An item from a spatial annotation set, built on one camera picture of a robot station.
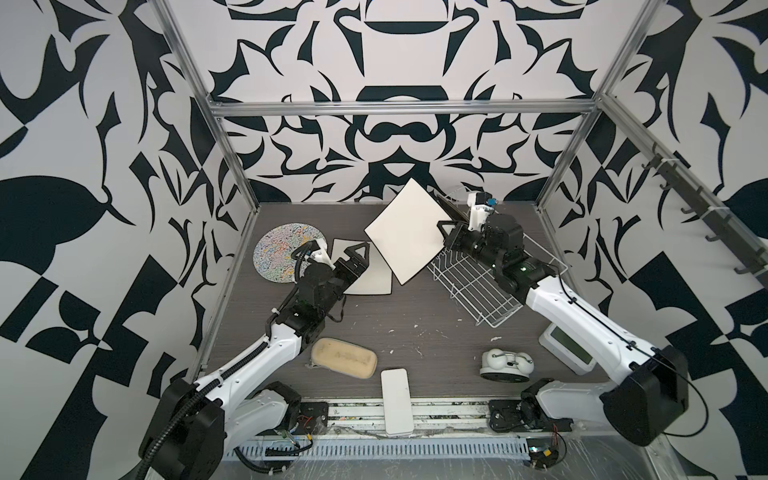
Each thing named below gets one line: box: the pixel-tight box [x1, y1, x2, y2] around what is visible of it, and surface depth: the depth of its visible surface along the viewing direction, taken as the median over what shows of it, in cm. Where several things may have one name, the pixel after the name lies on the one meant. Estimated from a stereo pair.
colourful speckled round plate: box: [252, 222, 326, 283], surface depth 111 cm
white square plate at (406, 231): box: [364, 178, 453, 286], surface depth 86 cm
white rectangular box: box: [381, 368, 414, 436], surface depth 74 cm
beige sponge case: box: [311, 337, 378, 379], surface depth 82 cm
